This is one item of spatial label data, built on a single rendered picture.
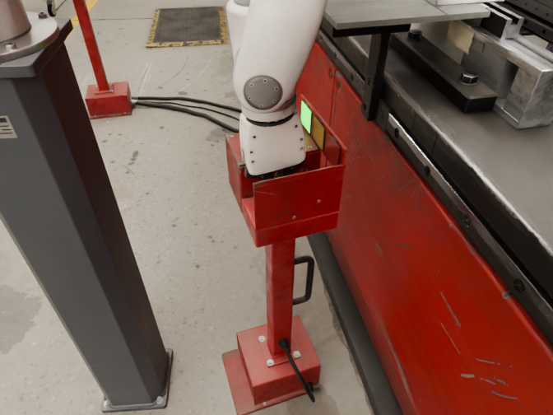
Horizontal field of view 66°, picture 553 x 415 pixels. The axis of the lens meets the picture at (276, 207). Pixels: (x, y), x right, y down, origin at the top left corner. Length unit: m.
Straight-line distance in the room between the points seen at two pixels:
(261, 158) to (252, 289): 0.92
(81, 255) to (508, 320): 0.70
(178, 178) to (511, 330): 1.65
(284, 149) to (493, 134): 0.32
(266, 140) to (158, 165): 1.52
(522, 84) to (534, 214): 0.23
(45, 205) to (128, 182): 1.31
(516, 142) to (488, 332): 0.28
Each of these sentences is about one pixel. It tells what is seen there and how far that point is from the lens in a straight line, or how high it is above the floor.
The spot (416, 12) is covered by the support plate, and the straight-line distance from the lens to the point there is 0.79.
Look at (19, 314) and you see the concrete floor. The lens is 1.71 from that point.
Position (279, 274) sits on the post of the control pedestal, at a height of 0.48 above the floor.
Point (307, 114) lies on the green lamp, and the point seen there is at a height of 0.82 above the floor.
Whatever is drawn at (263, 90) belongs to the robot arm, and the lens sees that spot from 0.52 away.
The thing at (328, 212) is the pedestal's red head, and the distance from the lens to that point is 0.78.
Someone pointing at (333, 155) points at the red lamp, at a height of 0.81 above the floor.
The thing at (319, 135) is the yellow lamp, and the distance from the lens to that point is 0.78.
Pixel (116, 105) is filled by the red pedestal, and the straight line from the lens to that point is 2.60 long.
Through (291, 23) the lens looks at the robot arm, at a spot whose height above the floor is 1.07.
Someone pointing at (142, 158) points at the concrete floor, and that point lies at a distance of 2.22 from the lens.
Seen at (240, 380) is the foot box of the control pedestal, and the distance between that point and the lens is 1.36.
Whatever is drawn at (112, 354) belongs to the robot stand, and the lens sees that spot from 1.14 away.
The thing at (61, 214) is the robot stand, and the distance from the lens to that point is 0.80.
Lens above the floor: 1.23
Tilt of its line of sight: 42 degrees down
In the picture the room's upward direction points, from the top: straight up
